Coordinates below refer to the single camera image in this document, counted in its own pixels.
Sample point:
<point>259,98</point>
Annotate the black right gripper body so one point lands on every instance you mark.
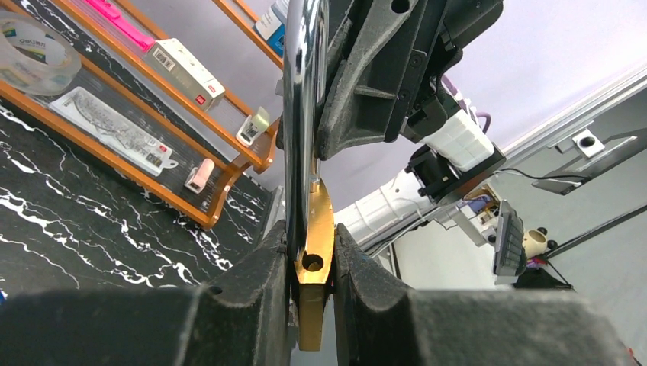
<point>439,31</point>

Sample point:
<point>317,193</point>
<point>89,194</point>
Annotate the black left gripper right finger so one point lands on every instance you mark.
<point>380,320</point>

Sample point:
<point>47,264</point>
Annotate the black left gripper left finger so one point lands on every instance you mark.
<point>240,318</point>

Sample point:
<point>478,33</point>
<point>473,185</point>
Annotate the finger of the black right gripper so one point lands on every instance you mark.
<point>339,26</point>
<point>362,96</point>

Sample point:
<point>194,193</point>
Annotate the brass padlock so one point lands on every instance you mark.
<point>309,214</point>

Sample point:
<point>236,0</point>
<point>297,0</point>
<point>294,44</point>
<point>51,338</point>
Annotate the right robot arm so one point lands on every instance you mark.
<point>450,161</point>

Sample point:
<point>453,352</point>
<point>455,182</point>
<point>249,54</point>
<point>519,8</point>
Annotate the blue white round jar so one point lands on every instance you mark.
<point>271,26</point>

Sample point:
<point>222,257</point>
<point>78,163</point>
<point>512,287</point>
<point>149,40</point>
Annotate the pink small eraser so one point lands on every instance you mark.
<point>199,176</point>

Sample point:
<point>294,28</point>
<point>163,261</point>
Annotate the white small box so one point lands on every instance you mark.
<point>182,70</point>

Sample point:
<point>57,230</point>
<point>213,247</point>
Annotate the orange tiered rack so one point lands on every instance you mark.
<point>204,208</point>

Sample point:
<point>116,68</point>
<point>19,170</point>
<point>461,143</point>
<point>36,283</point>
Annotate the pink highlighter pen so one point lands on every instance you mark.
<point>114,16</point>

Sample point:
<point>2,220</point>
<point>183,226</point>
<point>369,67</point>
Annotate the packaged protractor ruler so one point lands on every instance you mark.
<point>114,130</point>

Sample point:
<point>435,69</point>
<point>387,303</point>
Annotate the clear tape roll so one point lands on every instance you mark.
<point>34,58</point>

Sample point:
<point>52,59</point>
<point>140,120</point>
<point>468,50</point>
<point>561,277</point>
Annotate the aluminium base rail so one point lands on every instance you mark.
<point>566,123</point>

